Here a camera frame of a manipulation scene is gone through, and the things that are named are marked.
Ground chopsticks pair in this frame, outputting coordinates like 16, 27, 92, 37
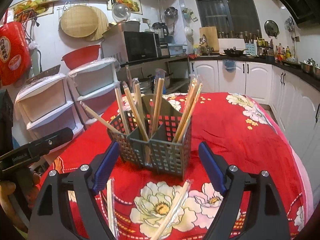
150, 180, 191, 240
106, 178, 119, 239

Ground white kitchen cabinets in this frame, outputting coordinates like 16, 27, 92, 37
190, 59, 319, 190

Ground dark kitchen window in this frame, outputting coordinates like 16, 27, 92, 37
196, 0, 261, 35

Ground person's left hand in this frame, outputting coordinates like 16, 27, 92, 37
1, 172, 41, 233

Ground red gift bag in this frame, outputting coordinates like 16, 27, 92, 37
1, 9, 31, 86

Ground red floral tablecloth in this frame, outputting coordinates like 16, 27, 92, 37
37, 92, 313, 240

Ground white plastic drawer unit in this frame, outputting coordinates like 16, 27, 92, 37
66, 57, 120, 129

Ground red plastic basin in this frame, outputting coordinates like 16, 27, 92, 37
61, 44, 100, 70

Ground chopsticks in holder left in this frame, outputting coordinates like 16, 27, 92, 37
80, 77, 151, 142

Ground chopsticks in holder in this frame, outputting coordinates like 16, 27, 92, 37
172, 75, 203, 143
80, 77, 151, 142
150, 69, 165, 137

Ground green perforated utensil holder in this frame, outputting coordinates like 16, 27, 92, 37
107, 99, 192, 178

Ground chopsticks in holder right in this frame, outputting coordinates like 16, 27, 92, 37
172, 75, 203, 143

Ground steel pot on counter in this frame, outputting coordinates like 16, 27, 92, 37
300, 59, 320, 80

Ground black wok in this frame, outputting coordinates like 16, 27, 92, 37
223, 47, 246, 57

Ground chopsticks in holder centre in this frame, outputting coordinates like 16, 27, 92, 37
150, 69, 165, 137

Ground metal shelf rack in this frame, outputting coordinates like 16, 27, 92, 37
118, 55, 191, 94

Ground glass pot lid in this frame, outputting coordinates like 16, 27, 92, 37
112, 3, 131, 23

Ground hanging dark pot lid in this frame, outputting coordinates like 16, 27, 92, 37
264, 20, 279, 38

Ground wooden cutting board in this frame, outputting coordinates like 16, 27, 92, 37
200, 26, 220, 52

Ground electric kettle blender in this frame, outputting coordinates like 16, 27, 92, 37
152, 22, 169, 43

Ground fruit wall picture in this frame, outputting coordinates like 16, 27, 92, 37
9, 0, 54, 16

